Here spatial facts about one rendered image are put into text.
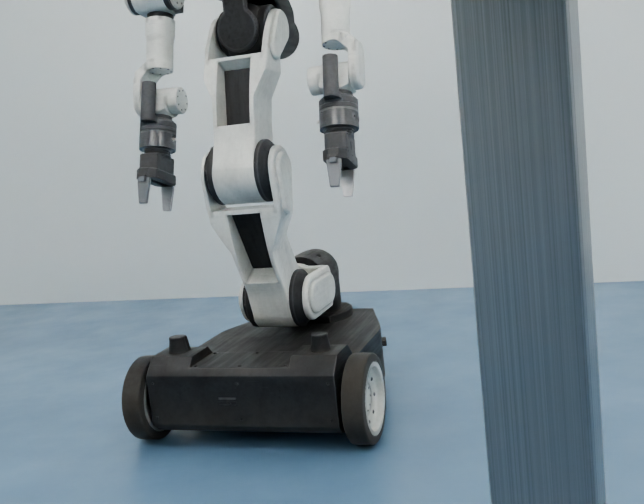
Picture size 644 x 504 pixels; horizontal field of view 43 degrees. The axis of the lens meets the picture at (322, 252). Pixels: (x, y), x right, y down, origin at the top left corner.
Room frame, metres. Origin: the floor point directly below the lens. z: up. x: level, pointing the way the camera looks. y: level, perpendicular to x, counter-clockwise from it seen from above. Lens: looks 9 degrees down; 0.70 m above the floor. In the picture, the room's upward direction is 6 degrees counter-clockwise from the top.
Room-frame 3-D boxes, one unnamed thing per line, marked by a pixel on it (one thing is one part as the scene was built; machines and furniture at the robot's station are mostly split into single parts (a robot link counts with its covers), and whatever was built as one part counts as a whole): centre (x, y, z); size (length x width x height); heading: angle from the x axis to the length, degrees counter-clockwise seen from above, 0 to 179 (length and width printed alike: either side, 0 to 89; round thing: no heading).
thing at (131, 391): (1.89, 0.44, 0.10); 0.20 x 0.05 x 0.20; 161
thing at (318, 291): (2.06, 0.10, 0.28); 0.21 x 0.20 x 0.13; 161
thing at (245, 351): (2.03, 0.11, 0.19); 0.64 x 0.52 x 0.33; 161
